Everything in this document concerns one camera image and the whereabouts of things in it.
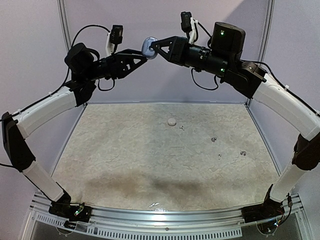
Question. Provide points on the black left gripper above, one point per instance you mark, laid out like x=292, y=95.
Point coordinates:
x=117, y=63

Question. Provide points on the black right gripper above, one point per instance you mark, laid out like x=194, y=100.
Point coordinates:
x=180, y=50

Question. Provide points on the blue earbud charging case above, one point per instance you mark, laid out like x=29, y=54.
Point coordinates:
x=146, y=50

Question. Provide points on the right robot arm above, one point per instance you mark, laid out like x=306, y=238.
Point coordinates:
x=223, y=59

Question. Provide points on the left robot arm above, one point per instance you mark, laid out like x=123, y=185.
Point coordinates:
x=86, y=68

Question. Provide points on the white round case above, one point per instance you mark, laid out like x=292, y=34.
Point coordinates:
x=171, y=122

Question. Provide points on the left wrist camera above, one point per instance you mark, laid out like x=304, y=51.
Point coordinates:
x=113, y=39

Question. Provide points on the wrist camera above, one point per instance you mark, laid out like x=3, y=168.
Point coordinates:
x=189, y=26
x=113, y=39

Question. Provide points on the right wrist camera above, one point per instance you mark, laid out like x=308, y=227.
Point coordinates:
x=189, y=26

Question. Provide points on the left aluminium corner post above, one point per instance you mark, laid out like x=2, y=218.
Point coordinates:
x=75, y=87

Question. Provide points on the aluminium corner post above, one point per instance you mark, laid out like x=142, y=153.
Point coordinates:
x=263, y=27
x=75, y=87

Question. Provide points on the right aluminium corner post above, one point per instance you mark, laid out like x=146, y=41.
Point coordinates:
x=263, y=27

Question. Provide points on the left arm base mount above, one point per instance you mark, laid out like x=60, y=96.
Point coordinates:
x=73, y=212

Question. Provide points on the aluminium front rail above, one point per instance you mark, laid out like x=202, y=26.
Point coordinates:
x=124, y=224

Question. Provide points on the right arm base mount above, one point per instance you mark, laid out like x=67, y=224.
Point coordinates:
x=266, y=210

